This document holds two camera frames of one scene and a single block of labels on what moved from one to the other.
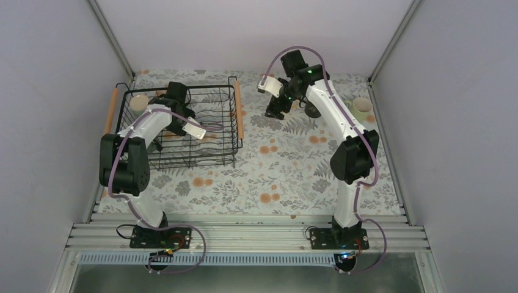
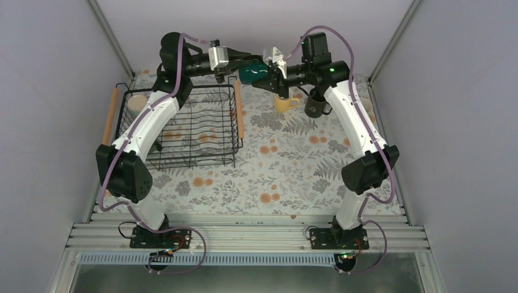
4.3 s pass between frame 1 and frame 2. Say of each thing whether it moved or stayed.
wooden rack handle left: stayed
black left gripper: moved
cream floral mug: stayed
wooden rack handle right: stayed
